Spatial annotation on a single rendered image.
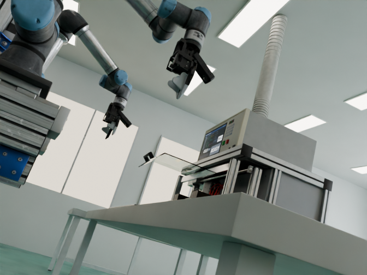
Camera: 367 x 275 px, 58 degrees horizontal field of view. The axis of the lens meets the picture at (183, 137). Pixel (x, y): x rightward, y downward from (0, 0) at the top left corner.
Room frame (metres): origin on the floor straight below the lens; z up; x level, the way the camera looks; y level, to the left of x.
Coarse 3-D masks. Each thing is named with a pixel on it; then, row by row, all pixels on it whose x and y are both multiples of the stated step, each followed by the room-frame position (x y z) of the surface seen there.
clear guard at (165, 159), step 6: (162, 156) 1.54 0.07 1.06; (168, 156) 1.50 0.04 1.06; (174, 156) 1.49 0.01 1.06; (156, 162) 1.70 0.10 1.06; (162, 162) 1.66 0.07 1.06; (168, 162) 1.62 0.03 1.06; (174, 162) 1.58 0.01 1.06; (180, 162) 1.54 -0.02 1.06; (186, 162) 1.51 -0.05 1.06; (174, 168) 1.71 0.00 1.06; (180, 168) 1.66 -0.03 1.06; (186, 168) 1.63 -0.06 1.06; (192, 168) 1.59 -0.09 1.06; (198, 168) 1.55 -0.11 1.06; (204, 168) 1.53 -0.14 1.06; (186, 174) 1.76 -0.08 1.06
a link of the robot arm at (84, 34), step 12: (72, 12) 1.48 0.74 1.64; (60, 24) 1.52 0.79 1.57; (72, 24) 1.49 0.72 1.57; (84, 24) 1.50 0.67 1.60; (84, 36) 1.53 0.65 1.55; (96, 48) 1.56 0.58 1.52; (96, 60) 1.61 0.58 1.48; (108, 60) 1.60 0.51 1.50; (108, 72) 1.64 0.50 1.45; (120, 72) 1.63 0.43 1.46; (120, 84) 1.67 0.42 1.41
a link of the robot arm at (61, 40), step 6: (60, 30) 1.56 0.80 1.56; (60, 36) 1.57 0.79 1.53; (66, 36) 1.59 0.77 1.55; (60, 42) 1.59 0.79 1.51; (66, 42) 1.62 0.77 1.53; (54, 48) 1.58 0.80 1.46; (60, 48) 1.62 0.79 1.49; (54, 54) 1.60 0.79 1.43; (48, 60) 1.58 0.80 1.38; (48, 66) 1.61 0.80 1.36; (42, 72) 1.59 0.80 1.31
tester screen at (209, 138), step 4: (220, 128) 1.53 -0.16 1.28; (224, 128) 1.47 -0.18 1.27; (212, 132) 1.61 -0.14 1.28; (216, 132) 1.56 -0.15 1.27; (220, 132) 1.51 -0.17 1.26; (208, 136) 1.66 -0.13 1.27; (212, 136) 1.60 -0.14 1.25; (216, 136) 1.55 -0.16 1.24; (204, 140) 1.70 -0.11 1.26; (208, 140) 1.64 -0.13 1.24; (212, 140) 1.58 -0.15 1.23; (204, 144) 1.68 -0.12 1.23; (208, 144) 1.63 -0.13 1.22; (212, 144) 1.57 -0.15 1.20; (216, 144) 1.52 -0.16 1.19; (204, 148) 1.66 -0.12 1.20; (208, 148) 1.61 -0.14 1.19; (208, 152) 1.60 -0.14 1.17; (208, 156) 1.58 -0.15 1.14
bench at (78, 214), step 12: (72, 216) 4.51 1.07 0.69; (84, 216) 2.82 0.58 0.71; (72, 228) 2.84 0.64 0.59; (60, 240) 4.51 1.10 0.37; (156, 240) 2.99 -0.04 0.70; (180, 252) 3.12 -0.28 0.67; (60, 264) 2.84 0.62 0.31; (84, 264) 4.61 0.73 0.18; (132, 264) 4.77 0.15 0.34; (180, 264) 3.10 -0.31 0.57
